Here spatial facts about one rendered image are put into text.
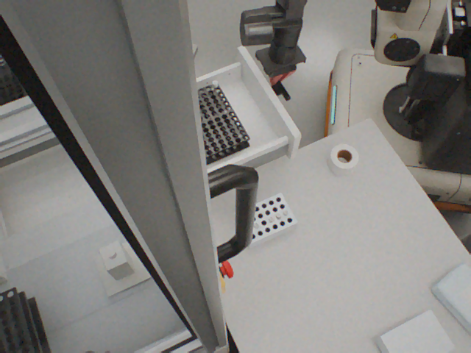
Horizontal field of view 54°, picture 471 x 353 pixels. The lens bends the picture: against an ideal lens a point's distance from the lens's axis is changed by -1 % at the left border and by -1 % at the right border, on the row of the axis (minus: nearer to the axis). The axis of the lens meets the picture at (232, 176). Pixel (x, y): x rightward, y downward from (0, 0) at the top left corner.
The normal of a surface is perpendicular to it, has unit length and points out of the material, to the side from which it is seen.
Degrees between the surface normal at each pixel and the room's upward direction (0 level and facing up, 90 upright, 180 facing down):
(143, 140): 90
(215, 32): 0
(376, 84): 0
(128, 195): 90
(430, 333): 0
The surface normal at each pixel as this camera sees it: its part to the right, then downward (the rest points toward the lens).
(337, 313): 0.00, -0.44
